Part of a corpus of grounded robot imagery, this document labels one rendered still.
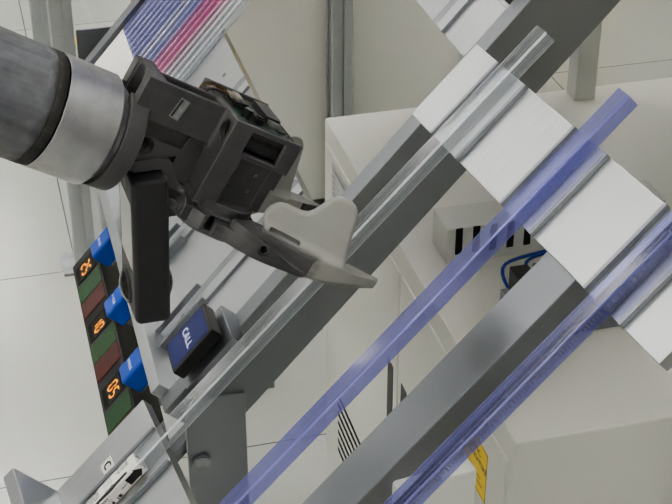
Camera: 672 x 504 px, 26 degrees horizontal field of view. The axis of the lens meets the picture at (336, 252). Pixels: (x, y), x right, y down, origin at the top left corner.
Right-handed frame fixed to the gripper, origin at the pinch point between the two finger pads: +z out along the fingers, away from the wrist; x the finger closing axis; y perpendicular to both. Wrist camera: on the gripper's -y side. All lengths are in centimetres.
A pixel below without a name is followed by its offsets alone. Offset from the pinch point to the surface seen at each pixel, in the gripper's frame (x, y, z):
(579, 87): 71, 9, 69
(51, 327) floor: 135, -79, 48
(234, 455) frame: 7.6, -22.4, 7.2
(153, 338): 22.0, -21.3, 3.2
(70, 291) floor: 145, -76, 53
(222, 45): 53, -1, 11
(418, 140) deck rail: 10.0, 7.6, 8.4
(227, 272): 21.3, -12.7, 6.0
